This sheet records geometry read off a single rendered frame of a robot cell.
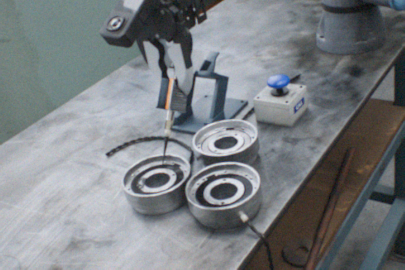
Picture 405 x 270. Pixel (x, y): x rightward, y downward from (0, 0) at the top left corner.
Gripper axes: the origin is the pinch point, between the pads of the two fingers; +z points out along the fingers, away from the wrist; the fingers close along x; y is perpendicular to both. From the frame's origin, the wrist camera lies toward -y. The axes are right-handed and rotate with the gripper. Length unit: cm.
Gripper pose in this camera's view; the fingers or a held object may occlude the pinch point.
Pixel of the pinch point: (173, 88)
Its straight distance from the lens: 81.2
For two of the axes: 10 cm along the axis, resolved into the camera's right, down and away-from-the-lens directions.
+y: 5.3, -5.0, 6.8
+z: 1.8, 8.6, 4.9
